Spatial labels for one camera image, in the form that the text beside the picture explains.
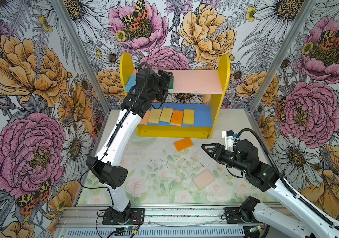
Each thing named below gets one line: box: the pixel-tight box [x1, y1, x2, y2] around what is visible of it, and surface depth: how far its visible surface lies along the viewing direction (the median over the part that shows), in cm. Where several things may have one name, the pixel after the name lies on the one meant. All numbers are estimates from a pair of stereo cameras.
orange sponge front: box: [170, 110, 184, 126], surface depth 96 cm
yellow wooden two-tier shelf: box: [119, 52, 231, 139], surface depth 96 cm
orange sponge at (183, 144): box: [173, 137, 194, 152], surface depth 104 cm
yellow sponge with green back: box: [147, 108, 163, 124], surface depth 98 cm
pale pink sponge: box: [192, 169, 215, 191], surface depth 89 cm
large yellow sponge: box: [159, 107, 174, 123], surface depth 99 cm
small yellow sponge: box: [183, 109, 195, 125], surface depth 98 cm
